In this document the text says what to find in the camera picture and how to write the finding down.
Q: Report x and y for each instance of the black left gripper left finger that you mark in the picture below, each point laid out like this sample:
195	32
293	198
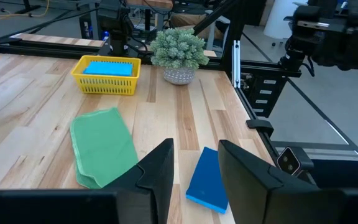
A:
148	193

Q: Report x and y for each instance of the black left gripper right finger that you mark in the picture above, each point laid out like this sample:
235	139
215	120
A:
253	193

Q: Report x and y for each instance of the dark blue scrub sponge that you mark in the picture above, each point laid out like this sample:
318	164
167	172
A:
205	183

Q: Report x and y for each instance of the green cloth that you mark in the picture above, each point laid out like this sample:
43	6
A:
104	146

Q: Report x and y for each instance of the light blue rectangular sponge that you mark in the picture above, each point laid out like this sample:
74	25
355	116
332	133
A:
107	69

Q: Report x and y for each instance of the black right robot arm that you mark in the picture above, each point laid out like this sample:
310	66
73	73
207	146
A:
115	18

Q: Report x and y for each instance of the black edge clamp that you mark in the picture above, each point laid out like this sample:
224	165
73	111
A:
259	126

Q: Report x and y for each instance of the yellow mesh plastic basket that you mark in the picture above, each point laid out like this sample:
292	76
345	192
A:
104	85

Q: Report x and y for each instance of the artificial green plant in pot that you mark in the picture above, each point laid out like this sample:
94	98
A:
179	49

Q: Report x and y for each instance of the wooden workbench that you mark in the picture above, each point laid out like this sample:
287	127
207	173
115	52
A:
154	3

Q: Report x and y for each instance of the table-level camera silver face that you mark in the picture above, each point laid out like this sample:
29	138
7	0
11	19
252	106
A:
287	161

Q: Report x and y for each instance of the silver bracket strip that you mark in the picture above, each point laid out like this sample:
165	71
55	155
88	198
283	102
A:
236	62

